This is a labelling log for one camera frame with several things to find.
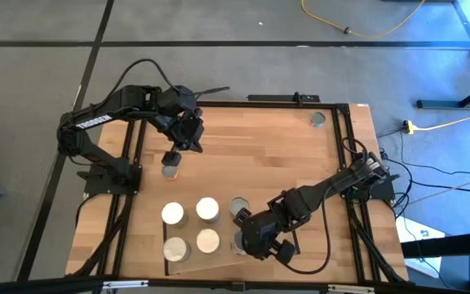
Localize black metal beam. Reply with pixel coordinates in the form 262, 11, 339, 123
400, 229, 470, 259

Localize tall silver-top can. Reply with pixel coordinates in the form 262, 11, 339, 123
161, 201, 188, 229
162, 236, 192, 263

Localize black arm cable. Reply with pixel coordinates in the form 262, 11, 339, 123
95, 58, 181, 111
282, 185, 332, 275

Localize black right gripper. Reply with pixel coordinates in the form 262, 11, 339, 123
234, 207, 285, 261

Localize yellow extension cord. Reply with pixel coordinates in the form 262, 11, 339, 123
401, 106, 470, 136
299, 0, 428, 40

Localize black power box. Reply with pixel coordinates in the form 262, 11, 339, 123
246, 93, 321, 104

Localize black sleeved cable bundle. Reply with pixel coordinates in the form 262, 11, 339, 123
348, 199, 408, 283
71, 194, 135, 278

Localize white sheet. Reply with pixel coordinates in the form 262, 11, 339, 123
395, 215, 444, 279

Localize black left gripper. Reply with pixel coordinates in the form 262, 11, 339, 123
159, 108, 206, 154

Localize black aluminium table frame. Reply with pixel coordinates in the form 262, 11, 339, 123
95, 91, 410, 283

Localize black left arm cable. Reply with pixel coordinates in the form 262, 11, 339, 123
95, 58, 181, 111

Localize black crossbar silver brackets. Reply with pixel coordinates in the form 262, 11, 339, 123
0, 277, 470, 294

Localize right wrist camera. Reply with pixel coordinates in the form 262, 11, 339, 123
274, 239, 298, 265

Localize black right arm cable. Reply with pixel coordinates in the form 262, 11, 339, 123
282, 185, 332, 275

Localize white cylinder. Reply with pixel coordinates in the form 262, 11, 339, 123
195, 197, 221, 225

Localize black floor cable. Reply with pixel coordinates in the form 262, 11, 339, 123
393, 179, 470, 209
377, 128, 470, 176

